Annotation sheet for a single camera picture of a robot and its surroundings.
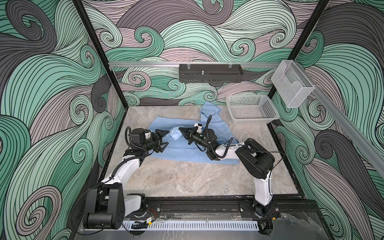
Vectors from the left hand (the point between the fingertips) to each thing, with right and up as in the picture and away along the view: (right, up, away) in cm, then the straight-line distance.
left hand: (170, 134), depth 82 cm
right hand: (+5, +4, -1) cm, 6 cm away
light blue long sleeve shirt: (+4, -11, +14) cm, 18 cm away
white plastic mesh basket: (+62, +17, +38) cm, 75 cm away
